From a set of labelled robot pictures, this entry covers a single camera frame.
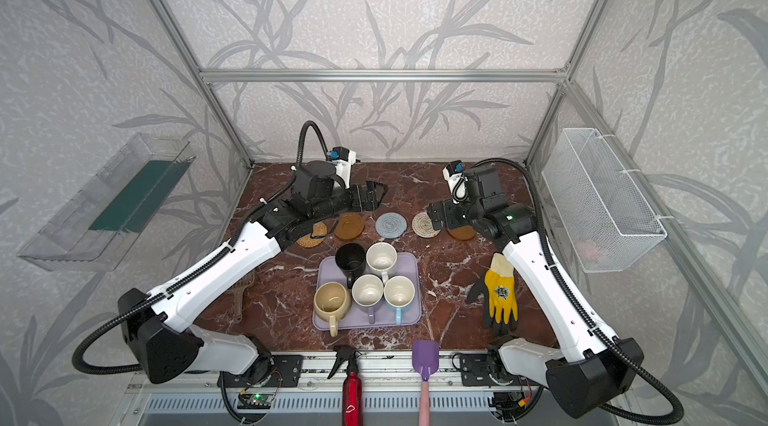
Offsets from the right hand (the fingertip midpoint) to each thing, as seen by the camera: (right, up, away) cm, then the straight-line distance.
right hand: (445, 196), depth 75 cm
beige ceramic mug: (-31, -31, +9) cm, 44 cm away
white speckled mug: (-18, -19, +16) cm, 31 cm away
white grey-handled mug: (-21, -28, +10) cm, 36 cm away
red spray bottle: (-23, -45, -6) cm, 51 cm away
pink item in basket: (+35, -13, -3) cm, 37 cm away
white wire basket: (+31, -5, -15) cm, 35 cm away
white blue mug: (-12, -28, +9) cm, 32 cm away
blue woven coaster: (-15, -11, +26) cm, 32 cm away
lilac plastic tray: (-16, -34, +7) cm, 38 cm away
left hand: (-17, +4, -3) cm, 17 cm away
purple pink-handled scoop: (-5, -42, -1) cm, 42 cm away
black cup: (-26, -19, +12) cm, 35 cm away
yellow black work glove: (+16, -28, +9) cm, 34 cm away
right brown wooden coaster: (+9, -13, +24) cm, 29 cm away
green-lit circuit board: (-46, -49, -5) cm, 68 cm away
